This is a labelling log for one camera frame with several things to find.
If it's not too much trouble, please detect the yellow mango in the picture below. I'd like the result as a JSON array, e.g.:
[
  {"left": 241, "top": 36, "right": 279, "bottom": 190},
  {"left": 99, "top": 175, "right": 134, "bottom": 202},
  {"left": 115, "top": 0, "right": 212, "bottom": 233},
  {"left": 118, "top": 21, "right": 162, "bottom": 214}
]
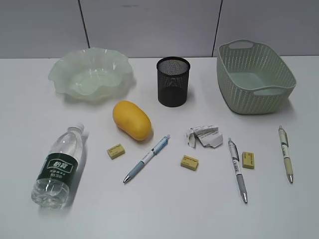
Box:
[{"left": 113, "top": 101, "right": 152, "bottom": 141}]

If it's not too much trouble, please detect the white waste paper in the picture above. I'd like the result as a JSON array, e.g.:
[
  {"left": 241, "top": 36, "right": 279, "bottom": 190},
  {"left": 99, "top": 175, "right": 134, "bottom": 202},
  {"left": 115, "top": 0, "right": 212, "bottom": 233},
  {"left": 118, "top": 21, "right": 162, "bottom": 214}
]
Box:
[{"left": 186, "top": 125, "right": 223, "bottom": 148}]

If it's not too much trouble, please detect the clear water bottle green label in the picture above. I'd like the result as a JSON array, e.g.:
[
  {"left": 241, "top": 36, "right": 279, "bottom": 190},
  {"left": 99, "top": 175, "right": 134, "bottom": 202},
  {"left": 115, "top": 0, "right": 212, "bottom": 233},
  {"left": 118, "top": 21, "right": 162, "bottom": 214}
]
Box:
[{"left": 31, "top": 123, "right": 84, "bottom": 209}]

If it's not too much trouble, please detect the blue white ballpoint pen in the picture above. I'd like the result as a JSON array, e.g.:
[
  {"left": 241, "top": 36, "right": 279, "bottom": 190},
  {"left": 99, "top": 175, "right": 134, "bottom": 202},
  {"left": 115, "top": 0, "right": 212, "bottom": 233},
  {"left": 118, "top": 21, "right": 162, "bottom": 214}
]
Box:
[{"left": 123, "top": 135, "right": 170, "bottom": 184}]

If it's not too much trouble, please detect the black mesh pen holder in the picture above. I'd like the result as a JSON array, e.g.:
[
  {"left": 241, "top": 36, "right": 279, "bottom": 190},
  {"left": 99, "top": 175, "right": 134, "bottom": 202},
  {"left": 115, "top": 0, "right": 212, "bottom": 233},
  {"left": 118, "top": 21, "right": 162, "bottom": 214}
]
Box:
[{"left": 157, "top": 56, "right": 190, "bottom": 108}]

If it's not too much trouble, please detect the yellow eraser left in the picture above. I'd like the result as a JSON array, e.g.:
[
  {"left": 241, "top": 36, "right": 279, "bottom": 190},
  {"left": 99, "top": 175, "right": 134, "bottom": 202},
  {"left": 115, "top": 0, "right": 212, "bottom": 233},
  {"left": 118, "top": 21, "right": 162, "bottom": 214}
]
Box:
[{"left": 107, "top": 144, "right": 125, "bottom": 159}]

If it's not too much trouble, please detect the yellow eraser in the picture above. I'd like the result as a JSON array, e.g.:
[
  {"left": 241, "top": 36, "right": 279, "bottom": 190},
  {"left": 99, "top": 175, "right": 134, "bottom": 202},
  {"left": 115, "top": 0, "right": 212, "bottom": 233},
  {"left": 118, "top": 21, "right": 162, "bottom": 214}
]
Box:
[
  {"left": 107, "top": 144, "right": 125, "bottom": 159},
  {"left": 180, "top": 155, "right": 199, "bottom": 171},
  {"left": 242, "top": 151, "right": 255, "bottom": 169}
]

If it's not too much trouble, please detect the yellow eraser middle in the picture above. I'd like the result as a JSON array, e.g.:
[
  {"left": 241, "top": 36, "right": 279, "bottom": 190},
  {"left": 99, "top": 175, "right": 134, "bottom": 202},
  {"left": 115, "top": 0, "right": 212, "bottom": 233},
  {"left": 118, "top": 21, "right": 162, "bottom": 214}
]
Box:
[{"left": 180, "top": 155, "right": 199, "bottom": 171}]

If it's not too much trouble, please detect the grey white ballpoint pen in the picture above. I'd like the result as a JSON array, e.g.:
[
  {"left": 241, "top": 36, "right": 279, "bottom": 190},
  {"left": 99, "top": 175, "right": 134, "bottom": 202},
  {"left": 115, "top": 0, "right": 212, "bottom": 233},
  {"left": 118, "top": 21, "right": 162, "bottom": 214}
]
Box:
[{"left": 228, "top": 138, "right": 248, "bottom": 204}]

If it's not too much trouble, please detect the translucent green wavy plate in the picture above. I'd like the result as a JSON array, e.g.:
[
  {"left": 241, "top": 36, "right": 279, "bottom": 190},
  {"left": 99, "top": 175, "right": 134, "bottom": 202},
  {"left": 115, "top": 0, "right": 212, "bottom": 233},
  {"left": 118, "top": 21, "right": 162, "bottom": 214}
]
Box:
[{"left": 48, "top": 47, "right": 134, "bottom": 102}]

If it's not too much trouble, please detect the yellow eraser right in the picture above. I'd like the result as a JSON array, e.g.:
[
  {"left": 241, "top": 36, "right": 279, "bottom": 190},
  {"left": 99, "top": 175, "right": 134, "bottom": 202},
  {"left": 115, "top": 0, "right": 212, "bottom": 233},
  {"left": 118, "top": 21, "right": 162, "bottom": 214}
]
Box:
[{"left": 242, "top": 151, "right": 255, "bottom": 169}]

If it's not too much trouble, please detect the green plastic woven basket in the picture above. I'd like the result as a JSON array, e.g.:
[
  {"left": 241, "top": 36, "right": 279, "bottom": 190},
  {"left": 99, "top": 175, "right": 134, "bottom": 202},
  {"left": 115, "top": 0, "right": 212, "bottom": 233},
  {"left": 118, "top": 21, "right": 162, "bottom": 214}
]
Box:
[{"left": 216, "top": 39, "right": 297, "bottom": 115}]

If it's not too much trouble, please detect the beige white ballpoint pen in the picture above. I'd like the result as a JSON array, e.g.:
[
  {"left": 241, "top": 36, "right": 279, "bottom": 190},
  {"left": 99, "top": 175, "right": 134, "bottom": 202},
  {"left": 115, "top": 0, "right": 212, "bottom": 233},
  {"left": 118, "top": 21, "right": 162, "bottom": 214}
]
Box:
[{"left": 278, "top": 125, "right": 294, "bottom": 184}]

